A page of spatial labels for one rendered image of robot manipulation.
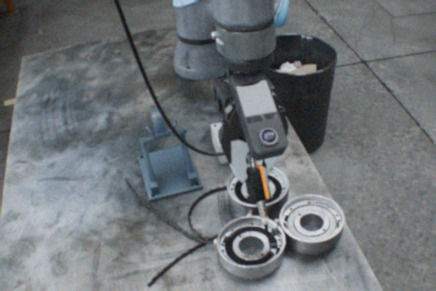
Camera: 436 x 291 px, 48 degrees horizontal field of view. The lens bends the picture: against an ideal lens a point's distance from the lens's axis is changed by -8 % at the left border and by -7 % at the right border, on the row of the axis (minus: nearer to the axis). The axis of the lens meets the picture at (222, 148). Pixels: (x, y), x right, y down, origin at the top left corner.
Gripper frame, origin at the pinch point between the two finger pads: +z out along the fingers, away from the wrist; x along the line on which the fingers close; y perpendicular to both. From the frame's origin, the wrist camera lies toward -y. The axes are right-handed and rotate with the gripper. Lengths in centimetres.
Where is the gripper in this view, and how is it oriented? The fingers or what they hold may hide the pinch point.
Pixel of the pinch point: (255, 176)
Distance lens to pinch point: 77.8
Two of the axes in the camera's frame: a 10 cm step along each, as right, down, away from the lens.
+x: -9.6, 2.3, -1.9
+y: -2.9, -6.0, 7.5
